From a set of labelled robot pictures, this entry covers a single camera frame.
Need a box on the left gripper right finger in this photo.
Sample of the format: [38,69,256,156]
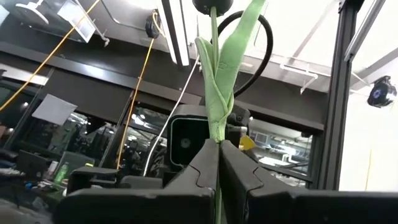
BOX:
[220,140,398,224]

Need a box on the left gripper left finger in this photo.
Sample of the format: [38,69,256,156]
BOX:
[54,139,220,224]

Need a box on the black artificial tulip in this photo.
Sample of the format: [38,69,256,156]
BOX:
[192,0,268,224]

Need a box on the green bottle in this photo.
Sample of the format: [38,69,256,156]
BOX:
[53,161,70,184]

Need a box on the white ceiling light fixture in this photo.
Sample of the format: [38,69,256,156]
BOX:
[155,0,191,67]

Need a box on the grey tilted board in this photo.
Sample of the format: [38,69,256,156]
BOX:
[31,93,78,127]

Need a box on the white ceiling vent panel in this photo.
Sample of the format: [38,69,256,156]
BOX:
[57,0,96,44]

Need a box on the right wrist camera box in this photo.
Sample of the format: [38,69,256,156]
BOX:
[167,104,213,171]

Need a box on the white cable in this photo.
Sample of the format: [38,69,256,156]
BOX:
[143,54,200,177]

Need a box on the black cable loop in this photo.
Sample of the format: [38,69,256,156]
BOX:
[217,10,274,98]

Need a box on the yellow cable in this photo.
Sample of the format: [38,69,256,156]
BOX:
[0,0,101,113]
[116,12,161,170]

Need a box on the black ceiling cord reel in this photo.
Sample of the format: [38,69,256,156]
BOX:
[145,12,161,40]

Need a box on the black round mounted camera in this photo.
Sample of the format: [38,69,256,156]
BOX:
[366,75,398,109]

